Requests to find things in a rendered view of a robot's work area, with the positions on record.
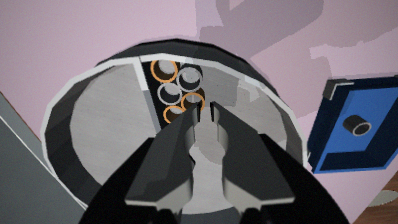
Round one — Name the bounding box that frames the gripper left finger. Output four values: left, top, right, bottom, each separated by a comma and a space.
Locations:
78, 102, 201, 224

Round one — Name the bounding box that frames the bronze bushing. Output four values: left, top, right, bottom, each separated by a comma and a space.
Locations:
150, 60, 181, 83
181, 87, 205, 111
163, 101, 184, 123

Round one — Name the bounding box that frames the steel bushing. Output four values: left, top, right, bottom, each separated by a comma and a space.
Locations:
157, 78, 184, 105
343, 115, 372, 136
176, 63, 203, 93

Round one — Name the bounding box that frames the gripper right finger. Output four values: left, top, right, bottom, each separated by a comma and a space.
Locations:
210, 101, 350, 224

